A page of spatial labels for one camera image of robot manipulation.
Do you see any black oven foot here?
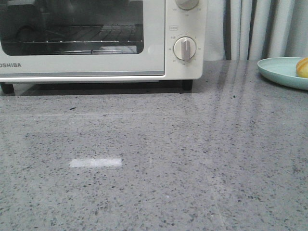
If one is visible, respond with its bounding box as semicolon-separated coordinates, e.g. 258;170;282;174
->
182;80;193;91
0;83;14;94

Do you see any golden croissant bread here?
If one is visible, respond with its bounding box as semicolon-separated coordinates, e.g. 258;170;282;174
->
296;57;308;78

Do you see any grey curtain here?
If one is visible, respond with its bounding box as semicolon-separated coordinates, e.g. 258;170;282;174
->
204;0;308;61

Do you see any black right oven foot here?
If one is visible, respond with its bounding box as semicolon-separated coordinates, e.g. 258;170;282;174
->
182;80;193;91

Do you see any lower timer knob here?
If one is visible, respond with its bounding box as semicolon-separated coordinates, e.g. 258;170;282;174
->
173;37;196;62

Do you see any glass oven door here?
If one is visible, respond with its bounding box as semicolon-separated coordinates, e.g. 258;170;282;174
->
0;0;166;79

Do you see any upper temperature knob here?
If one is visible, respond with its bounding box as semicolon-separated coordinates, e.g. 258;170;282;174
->
175;0;199;11

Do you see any metal wire oven rack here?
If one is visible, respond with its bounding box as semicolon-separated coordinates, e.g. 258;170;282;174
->
1;24;144;56

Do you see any white toaster oven body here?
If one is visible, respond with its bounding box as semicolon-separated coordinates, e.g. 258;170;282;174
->
0;0;207;86

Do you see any black left oven foot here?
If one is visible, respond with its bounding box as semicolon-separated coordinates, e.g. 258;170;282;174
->
0;83;14;94

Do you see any teal plate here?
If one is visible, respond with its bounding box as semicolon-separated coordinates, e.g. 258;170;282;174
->
257;57;308;90

